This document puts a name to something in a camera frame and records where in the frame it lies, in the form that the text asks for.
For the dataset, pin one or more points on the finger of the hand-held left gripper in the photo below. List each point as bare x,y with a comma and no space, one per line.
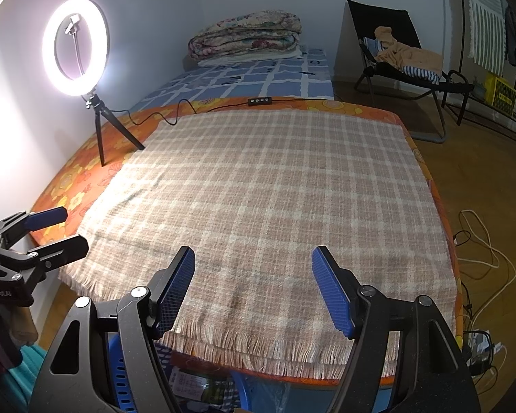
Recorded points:
47,218
64,249

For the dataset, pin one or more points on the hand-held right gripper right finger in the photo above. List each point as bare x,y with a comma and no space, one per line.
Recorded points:
331,292

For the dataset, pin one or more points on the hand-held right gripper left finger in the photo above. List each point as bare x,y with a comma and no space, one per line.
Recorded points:
176,292

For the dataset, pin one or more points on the blue plastic laundry basket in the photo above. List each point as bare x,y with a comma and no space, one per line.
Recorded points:
122,378

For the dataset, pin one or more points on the person's left hand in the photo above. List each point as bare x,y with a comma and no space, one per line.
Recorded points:
23,327

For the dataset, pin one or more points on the teal cloth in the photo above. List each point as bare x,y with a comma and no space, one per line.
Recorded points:
21,378

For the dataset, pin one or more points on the white printed packet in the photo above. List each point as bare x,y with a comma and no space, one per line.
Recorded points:
189,385

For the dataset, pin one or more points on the black tripod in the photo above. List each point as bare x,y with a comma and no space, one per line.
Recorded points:
98,124

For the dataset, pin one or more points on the beige plaid fringed blanket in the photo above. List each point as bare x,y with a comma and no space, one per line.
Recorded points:
262,189

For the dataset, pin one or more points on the white power strip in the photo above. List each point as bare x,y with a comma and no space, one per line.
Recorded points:
477,344

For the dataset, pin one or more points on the blue checked bed sheet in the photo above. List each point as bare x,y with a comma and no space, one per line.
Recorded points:
241,81

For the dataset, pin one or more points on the blue striped cloth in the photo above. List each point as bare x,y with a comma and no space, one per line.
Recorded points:
417,72

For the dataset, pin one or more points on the orange cloth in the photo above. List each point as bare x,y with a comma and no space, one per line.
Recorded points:
417,58

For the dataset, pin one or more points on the yellow plastic crate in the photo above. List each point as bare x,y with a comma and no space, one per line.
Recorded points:
501,92

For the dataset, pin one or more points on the floral folded quilt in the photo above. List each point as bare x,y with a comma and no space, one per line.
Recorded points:
245,34

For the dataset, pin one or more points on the black folding chair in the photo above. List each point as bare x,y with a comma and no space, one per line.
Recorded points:
370,17

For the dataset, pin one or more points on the black drying rack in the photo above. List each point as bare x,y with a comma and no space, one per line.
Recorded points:
461,43

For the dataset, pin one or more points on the green striped towel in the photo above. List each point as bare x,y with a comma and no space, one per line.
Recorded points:
483,17

